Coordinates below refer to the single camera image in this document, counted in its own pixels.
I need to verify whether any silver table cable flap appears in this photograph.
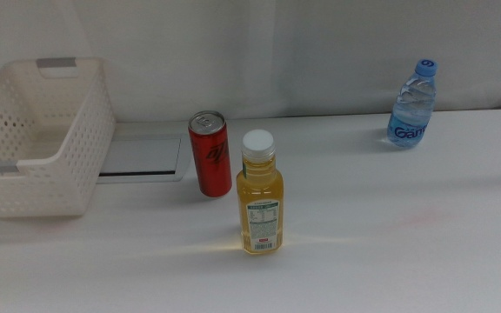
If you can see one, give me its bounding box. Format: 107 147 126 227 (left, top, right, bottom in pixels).
97 133 193 184

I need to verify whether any red soda can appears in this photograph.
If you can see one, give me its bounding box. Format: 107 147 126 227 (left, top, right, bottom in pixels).
187 110 233 198

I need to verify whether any white perforated plastic basket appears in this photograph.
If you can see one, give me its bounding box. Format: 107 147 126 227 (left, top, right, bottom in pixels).
0 57 117 218

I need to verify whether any yellow juice bottle white cap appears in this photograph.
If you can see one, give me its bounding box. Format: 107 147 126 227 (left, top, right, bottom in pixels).
236 129 285 256

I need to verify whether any white fabric backdrop curtain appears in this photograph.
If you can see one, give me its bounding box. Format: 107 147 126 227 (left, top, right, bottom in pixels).
0 0 501 124

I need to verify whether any clear water bottle blue cap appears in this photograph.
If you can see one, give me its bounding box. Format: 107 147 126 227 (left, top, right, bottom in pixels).
386 58 438 149

